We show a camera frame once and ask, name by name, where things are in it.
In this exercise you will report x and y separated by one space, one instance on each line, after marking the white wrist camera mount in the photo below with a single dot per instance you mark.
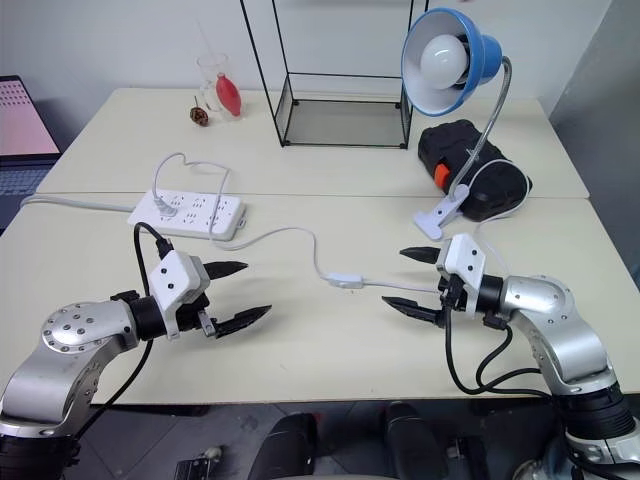
172 277
462 257

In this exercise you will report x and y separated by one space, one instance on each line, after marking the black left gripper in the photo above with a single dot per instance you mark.
192 315

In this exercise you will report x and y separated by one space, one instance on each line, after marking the blue gooseneck clip desk lamp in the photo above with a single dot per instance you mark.
482 47

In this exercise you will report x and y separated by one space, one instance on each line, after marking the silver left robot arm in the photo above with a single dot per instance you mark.
65 330

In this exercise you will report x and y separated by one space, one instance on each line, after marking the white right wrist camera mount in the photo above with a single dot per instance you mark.
462 257

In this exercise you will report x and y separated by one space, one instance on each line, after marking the red bulb shaped object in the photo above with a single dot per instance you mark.
229 95

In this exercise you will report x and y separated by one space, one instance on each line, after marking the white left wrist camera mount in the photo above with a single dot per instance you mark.
172 277

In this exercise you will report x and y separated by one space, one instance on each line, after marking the laptop with pink screen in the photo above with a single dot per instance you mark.
20 120

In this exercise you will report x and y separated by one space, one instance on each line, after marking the dark rounded shape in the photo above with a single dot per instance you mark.
292 445
412 440

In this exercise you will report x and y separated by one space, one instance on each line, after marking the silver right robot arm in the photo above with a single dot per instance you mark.
550 310

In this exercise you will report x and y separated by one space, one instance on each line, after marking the white power strip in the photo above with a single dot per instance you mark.
200 212

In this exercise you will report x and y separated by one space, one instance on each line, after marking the small brown pinecone ornament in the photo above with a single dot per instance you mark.
199 116

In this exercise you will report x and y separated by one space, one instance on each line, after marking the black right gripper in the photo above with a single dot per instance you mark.
452 295

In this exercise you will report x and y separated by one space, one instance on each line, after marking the white power plug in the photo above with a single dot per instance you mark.
165 210

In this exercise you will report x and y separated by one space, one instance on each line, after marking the clear glass cup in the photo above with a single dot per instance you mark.
210 70

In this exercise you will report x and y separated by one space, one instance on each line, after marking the black tool case orange latch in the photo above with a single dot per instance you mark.
450 145

